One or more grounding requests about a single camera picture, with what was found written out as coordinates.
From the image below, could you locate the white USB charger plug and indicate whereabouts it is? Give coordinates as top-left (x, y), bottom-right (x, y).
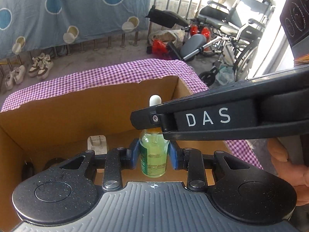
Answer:
top-left (87, 135), bottom-right (108, 155)

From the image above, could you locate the green dropper bottle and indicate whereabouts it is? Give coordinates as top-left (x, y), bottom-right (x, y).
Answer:
top-left (140, 94), bottom-right (170, 178)

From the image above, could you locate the right human hand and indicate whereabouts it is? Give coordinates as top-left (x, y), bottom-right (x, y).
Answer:
top-left (268, 138), bottom-right (308, 206)

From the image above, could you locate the brown cardboard box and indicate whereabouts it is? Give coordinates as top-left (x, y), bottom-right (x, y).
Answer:
top-left (0, 75), bottom-right (233, 232)

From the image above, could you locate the black wheelchair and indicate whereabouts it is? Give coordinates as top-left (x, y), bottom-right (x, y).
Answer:
top-left (185, 0), bottom-right (275, 86)

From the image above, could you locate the purple checkered cloth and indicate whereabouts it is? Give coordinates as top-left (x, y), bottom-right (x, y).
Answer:
top-left (0, 58), bottom-right (264, 170)

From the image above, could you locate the black printed box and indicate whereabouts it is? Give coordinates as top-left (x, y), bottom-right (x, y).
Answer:
top-left (280, 0), bottom-right (309, 59)

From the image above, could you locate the grey footrest pad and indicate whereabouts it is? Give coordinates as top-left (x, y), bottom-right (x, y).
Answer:
top-left (180, 34), bottom-right (207, 61)

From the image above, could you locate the white brown sneaker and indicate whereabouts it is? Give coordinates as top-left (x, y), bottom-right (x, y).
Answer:
top-left (28, 52), bottom-right (54, 80)

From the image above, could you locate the black padded seat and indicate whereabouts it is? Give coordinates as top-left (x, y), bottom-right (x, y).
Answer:
top-left (146, 5), bottom-right (188, 28)

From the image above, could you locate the blue sheet with shapes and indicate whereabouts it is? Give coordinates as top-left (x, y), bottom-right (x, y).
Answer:
top-left (1, 0), bottom-right (150, 59)

